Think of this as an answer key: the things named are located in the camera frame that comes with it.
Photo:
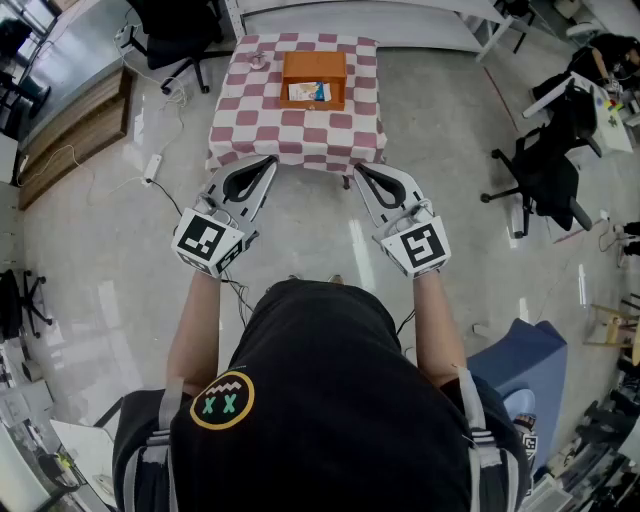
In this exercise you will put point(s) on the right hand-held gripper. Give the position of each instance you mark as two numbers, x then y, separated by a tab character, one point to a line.
422	247

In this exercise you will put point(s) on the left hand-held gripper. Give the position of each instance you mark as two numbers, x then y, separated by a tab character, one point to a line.
202	240

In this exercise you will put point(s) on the white and blue packet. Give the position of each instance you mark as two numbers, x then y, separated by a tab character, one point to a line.
309	91

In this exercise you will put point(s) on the orange wooden box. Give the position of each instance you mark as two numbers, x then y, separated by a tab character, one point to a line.
314	65

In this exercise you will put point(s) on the person's left forearm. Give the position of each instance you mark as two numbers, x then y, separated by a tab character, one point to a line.
197	330

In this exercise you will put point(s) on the person's right forearm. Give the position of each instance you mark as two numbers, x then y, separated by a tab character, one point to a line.
440	330

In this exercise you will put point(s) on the pink white checkered tablecloth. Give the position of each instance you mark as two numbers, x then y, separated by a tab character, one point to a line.
295	132

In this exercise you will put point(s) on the white power strip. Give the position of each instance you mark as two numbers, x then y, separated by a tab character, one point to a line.
152	169

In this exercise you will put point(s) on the person's right shoe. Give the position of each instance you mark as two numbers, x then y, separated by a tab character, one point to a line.
336	278

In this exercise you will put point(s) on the small grey crumpled object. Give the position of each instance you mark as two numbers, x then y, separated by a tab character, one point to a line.
258	60

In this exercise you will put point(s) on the black office chair with armrests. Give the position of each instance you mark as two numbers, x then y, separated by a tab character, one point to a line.
545	175

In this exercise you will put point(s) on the large black office chair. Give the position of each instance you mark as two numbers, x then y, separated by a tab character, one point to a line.
175	30

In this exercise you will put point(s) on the long white desk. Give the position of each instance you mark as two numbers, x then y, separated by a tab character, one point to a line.
400	25

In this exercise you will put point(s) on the wooden floor platform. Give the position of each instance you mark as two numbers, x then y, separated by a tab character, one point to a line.
75	135

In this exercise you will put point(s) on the blue upholstered seat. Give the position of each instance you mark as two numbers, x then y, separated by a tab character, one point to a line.
520	360

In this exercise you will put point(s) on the person's black t-shirt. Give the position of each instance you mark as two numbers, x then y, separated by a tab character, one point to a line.
330	400

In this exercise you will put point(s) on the white side table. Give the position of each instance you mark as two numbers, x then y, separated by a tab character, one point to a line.
612	125

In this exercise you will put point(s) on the wooden stool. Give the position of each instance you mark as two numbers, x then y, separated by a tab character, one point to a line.
612	327

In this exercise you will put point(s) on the small black swivel chair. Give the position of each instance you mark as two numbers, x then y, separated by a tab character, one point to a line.
12	300

